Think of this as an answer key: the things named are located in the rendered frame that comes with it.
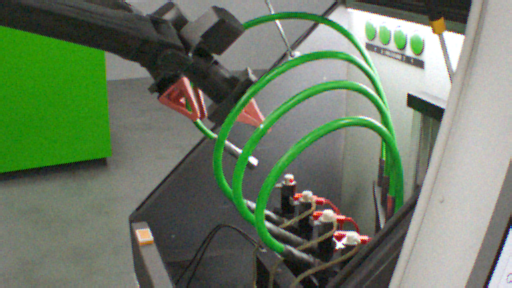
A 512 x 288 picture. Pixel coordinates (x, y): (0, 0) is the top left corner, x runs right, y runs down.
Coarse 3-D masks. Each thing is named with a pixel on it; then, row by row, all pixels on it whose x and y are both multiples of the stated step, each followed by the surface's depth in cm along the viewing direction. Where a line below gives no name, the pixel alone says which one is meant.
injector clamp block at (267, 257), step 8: (256, 256) 111; (264, 256) 110; (272, 256) 110; (256, 264) 111; (264, 264) 107; (272, 264) 107; (280, 264) 107; (296, 264) 108; (256, 272) 112; (264, 272) 107; (280, 272) 104; (288, 272) 104; (296, 272) 109; (256, 280) 112; (264, 280) 108; (280, 280) 101; (288, 280) 101; (312, 280) 102
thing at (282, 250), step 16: (320, 128) 75; (336, 128) 75; (368, 128) 78; (384, 128) 78; (304, 144) 74; (288, 160) 74; (400, 160) 81; (272, 176) 74; (400, 176) 82; (400, 192) 83; (256, 208) 75; (256, 224) 76; (272, 240) 77; (288, 256) 79; (304, 256) 80; (320, 272) 82
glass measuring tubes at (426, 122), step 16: (416, 96) 104; (432, 96) 103; (416, 112) 106; (432, 112) 99; (416, 128) 107; (432, 128) 104; (416, 144) 108; (432, 144) 101; (416, 160) 109; (416, 176) 110
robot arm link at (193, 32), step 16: (208, 16) 89; (224, 16) 89; (176, 32) 93; (192, 32) 90; (208, 32) 89; (224, 32) 90; (240, 32) 91; (192, 48) 89; (208, 48) 91; (224, 48) 92; (160, 64) 87; (176, 64) 88
